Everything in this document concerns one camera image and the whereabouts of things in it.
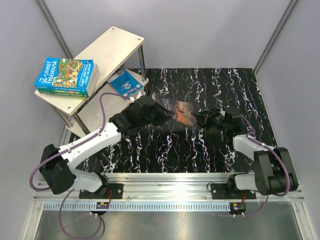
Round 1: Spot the dark green 104-storey treehouse book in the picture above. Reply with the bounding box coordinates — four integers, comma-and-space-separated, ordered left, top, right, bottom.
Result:
37, 88, 90, 99

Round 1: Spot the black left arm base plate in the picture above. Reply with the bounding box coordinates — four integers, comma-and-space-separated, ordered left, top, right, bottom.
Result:
79, 183, 124, 200

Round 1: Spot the dark tale of two cities book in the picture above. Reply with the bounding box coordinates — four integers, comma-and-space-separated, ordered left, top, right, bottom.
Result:
151, 92, 197, 127

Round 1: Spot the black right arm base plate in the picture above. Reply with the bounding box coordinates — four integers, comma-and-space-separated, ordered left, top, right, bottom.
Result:
209, 183, 257, 200

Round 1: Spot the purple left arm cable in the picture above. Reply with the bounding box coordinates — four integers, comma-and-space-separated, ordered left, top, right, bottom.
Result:
29, 92, 136, 238

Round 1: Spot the blue 26-storey treehouse book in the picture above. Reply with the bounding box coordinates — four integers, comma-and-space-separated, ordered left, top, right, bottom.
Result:
34, 57, 99, 96

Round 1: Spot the white two-tier shelf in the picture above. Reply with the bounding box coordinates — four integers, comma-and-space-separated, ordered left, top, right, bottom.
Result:
35, 26, 149, 137

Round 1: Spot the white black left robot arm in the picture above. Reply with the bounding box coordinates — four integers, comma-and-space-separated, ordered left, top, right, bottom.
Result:
39, 96, 175, 199

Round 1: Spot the blue paperback book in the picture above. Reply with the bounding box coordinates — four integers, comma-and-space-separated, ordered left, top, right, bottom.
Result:
107, 68, 143, 98

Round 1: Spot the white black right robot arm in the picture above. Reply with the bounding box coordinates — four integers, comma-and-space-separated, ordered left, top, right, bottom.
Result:
192, 107, 299, 199

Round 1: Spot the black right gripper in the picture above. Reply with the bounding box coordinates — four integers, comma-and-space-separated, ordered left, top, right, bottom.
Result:
190, 107, 229, 132

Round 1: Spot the aluminium rail frame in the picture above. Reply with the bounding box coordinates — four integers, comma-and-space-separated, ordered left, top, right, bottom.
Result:
23, 173, 320, 240

